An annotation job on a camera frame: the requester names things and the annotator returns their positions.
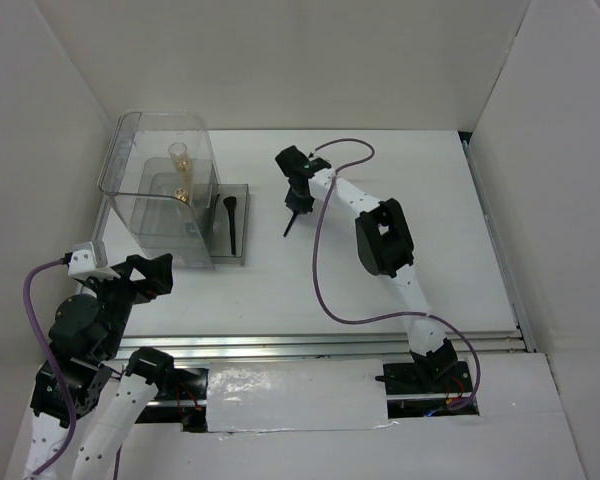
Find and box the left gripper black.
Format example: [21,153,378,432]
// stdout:
[84,251,174,357]

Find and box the black makeup brush orange tip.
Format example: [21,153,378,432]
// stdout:
[283,211,299,238]

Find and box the black makeup brush angled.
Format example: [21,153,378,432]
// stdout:
[223,196,237,256]

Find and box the small beige bottle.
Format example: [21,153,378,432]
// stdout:
[174,187,193,206]

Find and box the clear acrylic organizer box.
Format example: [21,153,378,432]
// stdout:
[98,110,249,268]

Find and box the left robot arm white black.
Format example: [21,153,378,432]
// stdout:
[22,247,177,479]

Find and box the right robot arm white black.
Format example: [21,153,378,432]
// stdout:
[275,146,458,392]

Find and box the white foil cover plate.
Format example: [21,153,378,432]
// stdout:
[206,359,389,433]

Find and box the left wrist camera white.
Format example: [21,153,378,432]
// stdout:
[64,241,120,281]

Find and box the aluminium front rail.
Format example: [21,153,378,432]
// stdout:
[114,332,529,364]

